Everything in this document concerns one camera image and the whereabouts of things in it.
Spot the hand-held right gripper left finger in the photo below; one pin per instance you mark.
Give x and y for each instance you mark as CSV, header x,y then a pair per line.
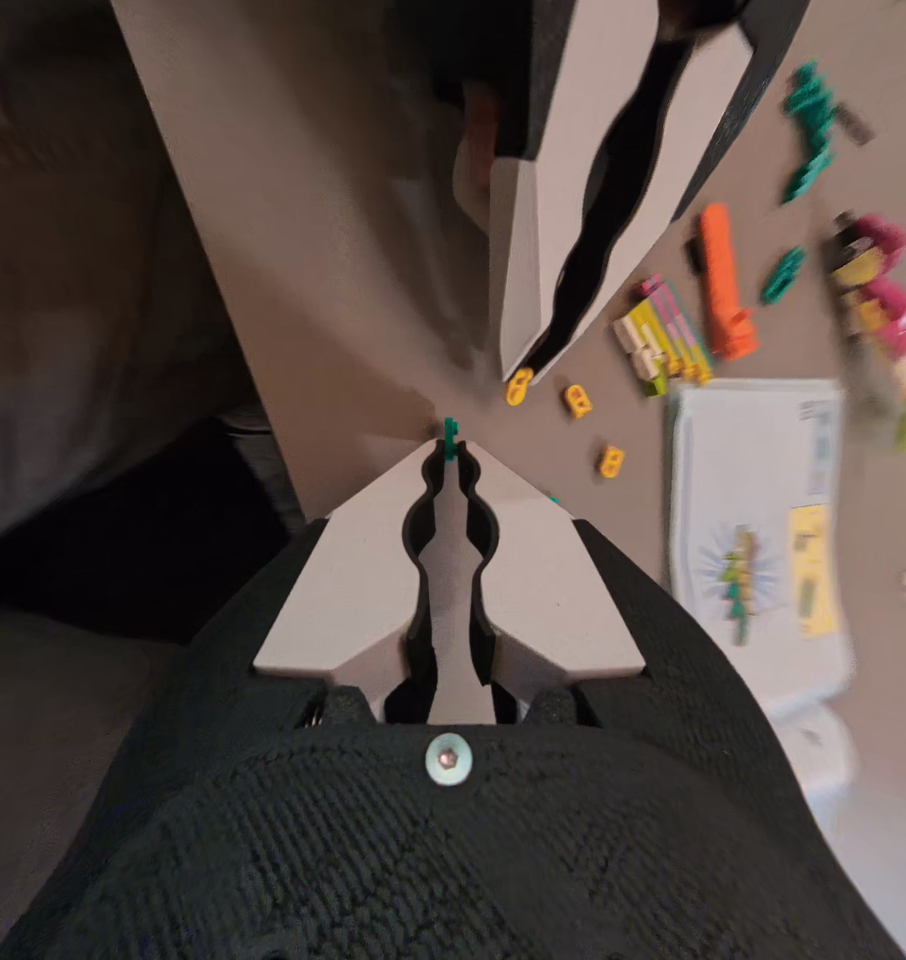
x,y
340,592

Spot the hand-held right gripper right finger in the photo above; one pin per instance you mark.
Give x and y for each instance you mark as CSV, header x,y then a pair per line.
x,y
558,600

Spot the orange brick separator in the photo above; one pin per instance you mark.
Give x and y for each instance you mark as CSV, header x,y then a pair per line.
x,y
723,285

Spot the teal lego pieces cluster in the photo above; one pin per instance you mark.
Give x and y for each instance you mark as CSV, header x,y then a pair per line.
x,y
809,127

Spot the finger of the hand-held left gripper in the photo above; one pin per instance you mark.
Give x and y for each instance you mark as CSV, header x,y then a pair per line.
x,y
565,187
685,150

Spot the small yellow lego piece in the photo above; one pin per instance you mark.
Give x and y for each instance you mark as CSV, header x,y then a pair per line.
x,y
578,400
519,386
611,460

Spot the long teal lego piece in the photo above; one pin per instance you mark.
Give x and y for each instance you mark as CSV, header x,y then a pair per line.
x,y
783,274

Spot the lego instruction booklet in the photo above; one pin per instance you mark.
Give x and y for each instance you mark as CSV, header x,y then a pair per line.
x,y
753,465

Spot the pink yellow lego assembly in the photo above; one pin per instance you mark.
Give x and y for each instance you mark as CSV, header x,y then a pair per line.
x,y
873,300

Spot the striped lego wing assembly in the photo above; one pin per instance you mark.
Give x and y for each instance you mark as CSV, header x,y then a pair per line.
x,y
663,337

